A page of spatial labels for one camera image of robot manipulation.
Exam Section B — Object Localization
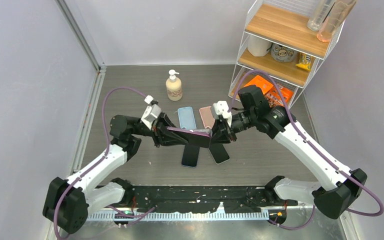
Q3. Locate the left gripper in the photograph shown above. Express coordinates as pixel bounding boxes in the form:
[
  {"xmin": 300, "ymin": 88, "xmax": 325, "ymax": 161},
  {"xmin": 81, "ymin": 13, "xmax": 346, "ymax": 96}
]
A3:
[{"xmin": 132, "ymin": 111, "xmax": 189, "ymax": 149}]

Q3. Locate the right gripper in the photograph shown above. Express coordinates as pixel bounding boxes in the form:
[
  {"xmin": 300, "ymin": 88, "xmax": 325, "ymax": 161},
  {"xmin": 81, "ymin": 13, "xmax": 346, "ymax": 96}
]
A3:
[{"xmin": 205, "ymin": 108, "xmax": 257, "ymax": 144}]

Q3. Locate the black smartphone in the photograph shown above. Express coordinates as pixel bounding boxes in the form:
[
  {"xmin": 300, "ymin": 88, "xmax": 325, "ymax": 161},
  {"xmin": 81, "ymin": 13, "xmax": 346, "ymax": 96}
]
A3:
[{"xmin": 209, "ymin": 143, "xmax": 230, "ymax": 165}]

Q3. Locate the dark phone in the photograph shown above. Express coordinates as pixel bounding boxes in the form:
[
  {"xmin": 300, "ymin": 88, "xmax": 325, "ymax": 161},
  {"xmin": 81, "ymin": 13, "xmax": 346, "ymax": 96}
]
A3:
[{"xmin": 167, "ymin": 127, "xmax": 213, "ymax": 148}]

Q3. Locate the pink phone case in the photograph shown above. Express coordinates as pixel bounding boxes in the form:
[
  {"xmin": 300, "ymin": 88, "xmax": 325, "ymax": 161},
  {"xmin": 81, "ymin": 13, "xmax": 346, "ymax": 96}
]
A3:
[{"xmin": 199, "ymin": 106, "xmax": 215, "ymax": 129}]

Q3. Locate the light blue phone case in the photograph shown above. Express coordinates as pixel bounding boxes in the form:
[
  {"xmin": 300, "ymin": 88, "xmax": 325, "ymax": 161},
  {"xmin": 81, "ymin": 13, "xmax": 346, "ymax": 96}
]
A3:
[{"xmin": 177, "ymin": 106, "xmax": 197, "ymax": 130}]

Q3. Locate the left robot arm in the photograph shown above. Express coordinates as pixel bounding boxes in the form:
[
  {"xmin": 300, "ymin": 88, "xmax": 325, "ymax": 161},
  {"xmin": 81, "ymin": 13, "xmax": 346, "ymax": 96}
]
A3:
[{"xmin": 42, "ymin": 112, "xmax": 196, "ymax": 240}]

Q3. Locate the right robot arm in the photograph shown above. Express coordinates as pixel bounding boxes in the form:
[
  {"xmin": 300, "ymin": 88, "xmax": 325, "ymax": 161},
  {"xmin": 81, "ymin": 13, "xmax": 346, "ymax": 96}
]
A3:
[{"xmin": 210, "ymin": 85, "xmax": 367, "ymax": 219}]

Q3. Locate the cream lotion pump bottle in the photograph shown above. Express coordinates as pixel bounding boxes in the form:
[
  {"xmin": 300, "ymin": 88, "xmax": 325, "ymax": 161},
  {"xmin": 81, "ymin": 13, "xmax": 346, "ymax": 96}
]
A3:
[{"xmin": 165, "ymin": 69, "xmax": 183, "ymax": 101}]

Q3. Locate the orange cardboard box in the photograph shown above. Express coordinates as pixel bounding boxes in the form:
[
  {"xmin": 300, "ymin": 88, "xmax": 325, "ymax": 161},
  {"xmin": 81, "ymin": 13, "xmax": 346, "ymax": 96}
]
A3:
[{"xmin": 265, "ymin": 84, "xmax": 294, "ymax": 107}]

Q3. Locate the white paper roll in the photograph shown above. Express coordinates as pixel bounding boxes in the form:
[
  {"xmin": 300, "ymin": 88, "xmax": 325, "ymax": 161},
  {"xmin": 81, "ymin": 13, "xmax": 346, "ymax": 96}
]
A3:
[{"xmin": 247, "ymin": 35, "xmax": 273, "ymax": 57}]

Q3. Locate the cartoon printed tin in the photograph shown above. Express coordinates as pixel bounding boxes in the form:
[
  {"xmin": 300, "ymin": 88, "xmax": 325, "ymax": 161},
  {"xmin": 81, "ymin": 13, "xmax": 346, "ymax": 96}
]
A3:
[{"xmin": 270, "ymin": 43, "xmax": 299, "ymax": 63}]

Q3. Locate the yellow snack packet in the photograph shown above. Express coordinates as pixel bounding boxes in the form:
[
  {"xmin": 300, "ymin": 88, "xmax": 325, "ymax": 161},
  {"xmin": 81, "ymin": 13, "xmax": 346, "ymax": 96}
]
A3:
[{"xmin": 295, "ymin": 52, "xmax": 313, "ymax": 72}]

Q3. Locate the clear plastic bottle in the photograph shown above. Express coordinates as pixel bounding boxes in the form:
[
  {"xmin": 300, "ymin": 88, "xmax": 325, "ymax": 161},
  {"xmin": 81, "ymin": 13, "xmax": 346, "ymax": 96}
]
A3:
[{"xmin": 306, "ymin": 0, "xmax": 336, "ymax": 32}]

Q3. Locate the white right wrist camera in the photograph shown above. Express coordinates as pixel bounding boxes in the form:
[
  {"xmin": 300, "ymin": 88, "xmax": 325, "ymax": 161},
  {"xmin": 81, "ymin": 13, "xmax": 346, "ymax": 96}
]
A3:
[{"xmin": 211, "ymin": 100, "xmax": 233, "ymax": 127}]

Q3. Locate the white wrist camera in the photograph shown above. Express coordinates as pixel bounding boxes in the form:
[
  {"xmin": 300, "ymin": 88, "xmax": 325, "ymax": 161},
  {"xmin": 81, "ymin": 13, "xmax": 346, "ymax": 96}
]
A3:
[
  {"xmin": 211, "ymin": 100, "xmax": 233, "ymax": 127},
  {"xmin": 140, "ymin": 95, "xmax": 162, "ymax": 130}
]

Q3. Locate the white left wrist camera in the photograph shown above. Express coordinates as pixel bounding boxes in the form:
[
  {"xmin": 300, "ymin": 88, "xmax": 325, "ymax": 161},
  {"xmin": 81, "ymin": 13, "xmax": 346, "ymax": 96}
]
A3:
[{"xmin": 140, "ymin": 95, "xmax": 162, "ymax": 130}]

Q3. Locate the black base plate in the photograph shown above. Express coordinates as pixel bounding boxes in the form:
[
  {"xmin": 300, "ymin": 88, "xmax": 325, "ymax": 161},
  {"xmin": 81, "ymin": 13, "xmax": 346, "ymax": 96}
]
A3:
[{"xmin": 113, "ymin": 185, "xmax": 298, "ymax": 214}]

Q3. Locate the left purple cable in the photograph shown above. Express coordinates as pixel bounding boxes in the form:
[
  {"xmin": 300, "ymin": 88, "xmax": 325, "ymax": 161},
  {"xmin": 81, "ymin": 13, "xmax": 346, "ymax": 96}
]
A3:
[{"xmin": 52, "ymin": 87, "xmax": 158, "ymax": 240}]

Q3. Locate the white wire shelf rack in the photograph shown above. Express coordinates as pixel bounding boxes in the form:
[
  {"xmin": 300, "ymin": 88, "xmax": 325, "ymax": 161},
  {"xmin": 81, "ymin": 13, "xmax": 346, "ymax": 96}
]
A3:
[{"xmin": 228, "ymin": 0, "xmax": 343, "ymax": 107}]

